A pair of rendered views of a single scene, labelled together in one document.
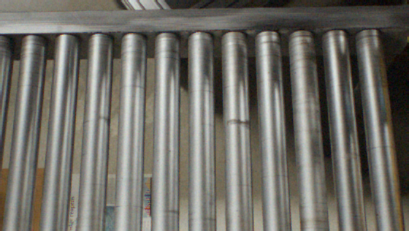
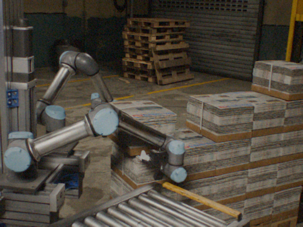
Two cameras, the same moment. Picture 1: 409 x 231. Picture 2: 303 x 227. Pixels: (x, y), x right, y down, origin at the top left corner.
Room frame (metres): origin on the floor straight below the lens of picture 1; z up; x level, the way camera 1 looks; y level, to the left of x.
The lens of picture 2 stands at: (-0.65, 1.15, 1.69)
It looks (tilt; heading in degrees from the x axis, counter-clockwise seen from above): 15 degrees down; 309
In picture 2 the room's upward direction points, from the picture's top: 3 degrees clockwise
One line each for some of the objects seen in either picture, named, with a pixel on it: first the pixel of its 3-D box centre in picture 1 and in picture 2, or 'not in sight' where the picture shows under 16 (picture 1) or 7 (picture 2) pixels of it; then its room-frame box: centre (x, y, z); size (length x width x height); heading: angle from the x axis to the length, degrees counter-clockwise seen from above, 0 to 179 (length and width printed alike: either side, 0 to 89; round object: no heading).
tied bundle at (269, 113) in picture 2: not in sight; (251, 112); (0.63, -1.58, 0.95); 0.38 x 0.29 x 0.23; 159
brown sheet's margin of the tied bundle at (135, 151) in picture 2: not in sight; (147, 144); (0.85, -0.68, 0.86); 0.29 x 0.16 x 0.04; 67
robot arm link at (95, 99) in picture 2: not in sight; (98, 101); (1.47, -0.88, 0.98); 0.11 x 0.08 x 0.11; 6
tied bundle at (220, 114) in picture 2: not in sight; (218, 116); (0.73, -1.31, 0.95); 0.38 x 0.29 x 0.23; 158
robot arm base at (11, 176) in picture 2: not in sight; (22, 167); (1.03, 0.05, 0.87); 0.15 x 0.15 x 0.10
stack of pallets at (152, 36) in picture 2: not in sight; (155, 48); (5.28, -6.27, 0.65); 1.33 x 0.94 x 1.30; 91
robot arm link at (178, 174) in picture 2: not in sight; (175, 171); (0.46, -0.44, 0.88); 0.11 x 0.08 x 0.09; 157
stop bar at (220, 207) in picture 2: not in sight; (199, 198); (0.28, -0.40, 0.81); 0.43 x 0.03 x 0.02; 177
